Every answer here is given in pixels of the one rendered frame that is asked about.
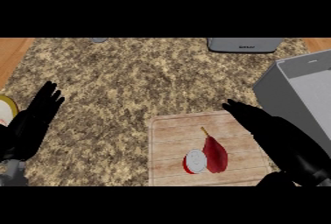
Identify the grey box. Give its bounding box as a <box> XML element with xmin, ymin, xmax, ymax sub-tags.
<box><xmin>252</xmin><ymin>48</ymin><xmax>331</xmax><ymax>157</ymax></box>

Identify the red can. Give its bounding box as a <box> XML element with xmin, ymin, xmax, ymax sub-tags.
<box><xmin>181</xmin><ymin>149</ymin><xmax>209</xmax><ymax>175</ymax></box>

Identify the dark grey appliance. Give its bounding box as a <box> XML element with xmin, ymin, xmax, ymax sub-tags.
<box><xmin>205</xmin><ymin>37</ymin><xmax>285</xmax><ymax>54</ymax></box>

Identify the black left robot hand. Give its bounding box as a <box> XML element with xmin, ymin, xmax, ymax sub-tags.
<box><xmin>0</xmin><ymin>80</ymin><xmax>66</xmax><ymax>163</ymax></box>

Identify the yellow rimmed white plate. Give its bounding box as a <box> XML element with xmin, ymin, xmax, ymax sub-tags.
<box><xmin>0</xmin><ymin>94</ymin><xmax>20</xmax><ymax>128</ymax></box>

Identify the red pear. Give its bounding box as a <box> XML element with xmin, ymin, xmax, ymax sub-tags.
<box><xmin>199</xmin><ymin>126</ymin><xmax>228</xmax><ymax>174</ymax></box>

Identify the pale wooden cutting board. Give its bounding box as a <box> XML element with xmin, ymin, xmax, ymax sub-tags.
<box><xmin>147</xmin><ymin>110</ymin><xmax>274</xmax><ymax>187</ymax></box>

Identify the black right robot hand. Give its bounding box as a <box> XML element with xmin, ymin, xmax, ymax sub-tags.
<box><xmin>221</xmin><ymin>98</ymin><xmax>331</xmax><ymax>187</ymax></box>

